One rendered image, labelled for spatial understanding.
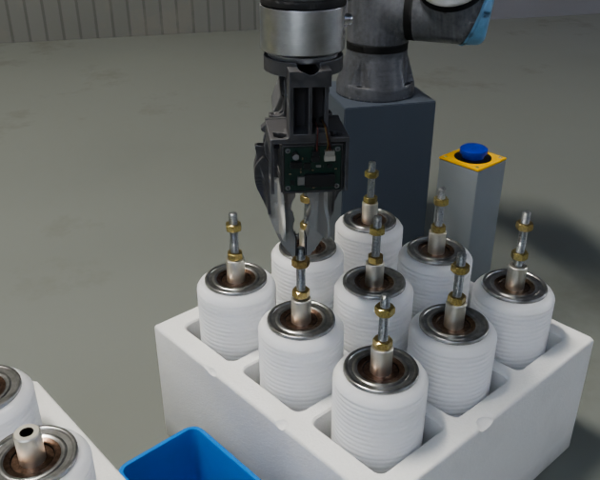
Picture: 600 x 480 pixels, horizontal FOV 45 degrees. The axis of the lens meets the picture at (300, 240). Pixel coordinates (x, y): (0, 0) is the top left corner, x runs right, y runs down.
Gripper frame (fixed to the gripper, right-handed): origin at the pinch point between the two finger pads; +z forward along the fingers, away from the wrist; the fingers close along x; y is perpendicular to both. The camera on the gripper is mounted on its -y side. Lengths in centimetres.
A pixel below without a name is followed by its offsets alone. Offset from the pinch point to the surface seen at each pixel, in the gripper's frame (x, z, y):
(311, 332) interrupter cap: 0.9, 9.5, 3.4
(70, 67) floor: -62, 34, -213
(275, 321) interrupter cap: -2.8, 9.5, 0.8
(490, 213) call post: 31.9, 11.6, -26.9
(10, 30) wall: -93, 29, -257
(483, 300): 21.9, 10.3, -1.8
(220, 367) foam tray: -9.1, 16.9, -1.4
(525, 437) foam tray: 25.9, 24.5, 6.2
